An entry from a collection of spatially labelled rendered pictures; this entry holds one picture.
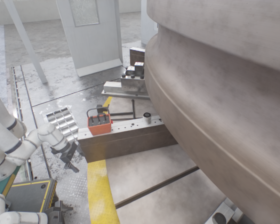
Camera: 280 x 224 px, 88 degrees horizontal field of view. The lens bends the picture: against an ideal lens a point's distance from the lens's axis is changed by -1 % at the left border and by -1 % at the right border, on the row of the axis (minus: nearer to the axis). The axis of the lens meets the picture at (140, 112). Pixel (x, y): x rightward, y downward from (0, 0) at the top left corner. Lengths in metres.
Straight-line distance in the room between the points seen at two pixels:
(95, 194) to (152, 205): 0.69
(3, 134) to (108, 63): 3.61
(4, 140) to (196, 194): 1.43
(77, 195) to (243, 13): 1.92
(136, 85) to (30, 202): 1.77
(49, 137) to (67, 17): 3.17
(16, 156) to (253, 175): 1.13
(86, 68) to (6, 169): 3.21
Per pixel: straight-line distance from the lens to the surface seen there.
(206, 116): 0.91
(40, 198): 1.69
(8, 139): 1.00
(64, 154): 1.05
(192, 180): 1.60
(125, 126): 1.41
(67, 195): 1.96
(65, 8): 3.86
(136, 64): 2.25
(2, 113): 1.22
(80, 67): 4.14
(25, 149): 1.04
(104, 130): 1.35
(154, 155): 1.66
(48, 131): 0.97
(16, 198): 1.79
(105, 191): 1.86
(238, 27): 0.64
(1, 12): 14.11
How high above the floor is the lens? 1.69
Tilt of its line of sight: 40 degrees down
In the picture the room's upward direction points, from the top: straight up
